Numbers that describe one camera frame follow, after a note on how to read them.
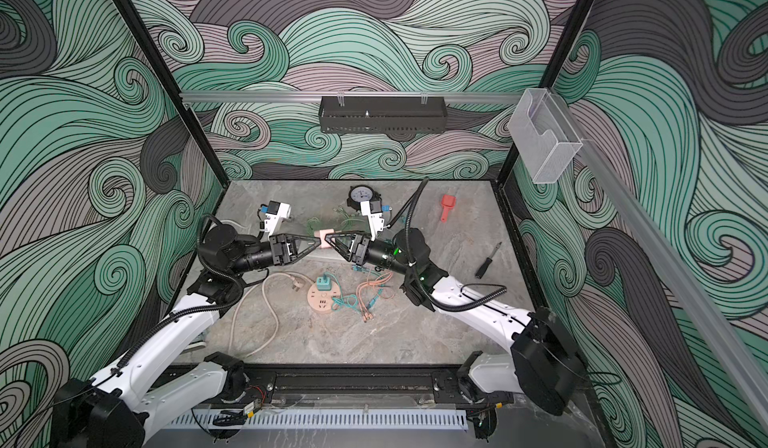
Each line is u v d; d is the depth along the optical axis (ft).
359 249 1.97
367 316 2.80
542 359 1.31
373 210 2.08
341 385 2.45
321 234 2.11
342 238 2.12
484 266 3.12
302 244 2.14
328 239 2.08
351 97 3.10
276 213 2.09
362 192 3.74
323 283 2.79
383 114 3.28
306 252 2.10
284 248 1.99
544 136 2.61
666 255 1.73
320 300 2.81
